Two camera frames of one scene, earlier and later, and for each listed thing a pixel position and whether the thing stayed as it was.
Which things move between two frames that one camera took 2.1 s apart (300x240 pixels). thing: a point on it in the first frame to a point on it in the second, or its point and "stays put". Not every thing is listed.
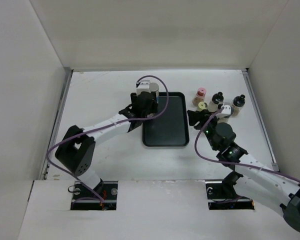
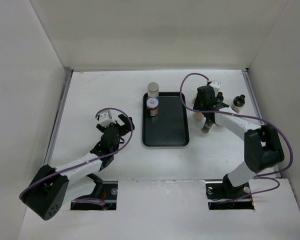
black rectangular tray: [172, 130] stays put
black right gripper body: [211, 113] to [199, 104]
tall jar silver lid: [154, 87] stays put
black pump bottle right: [238, 103] stays put
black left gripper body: [152, 110] to [120, 132]
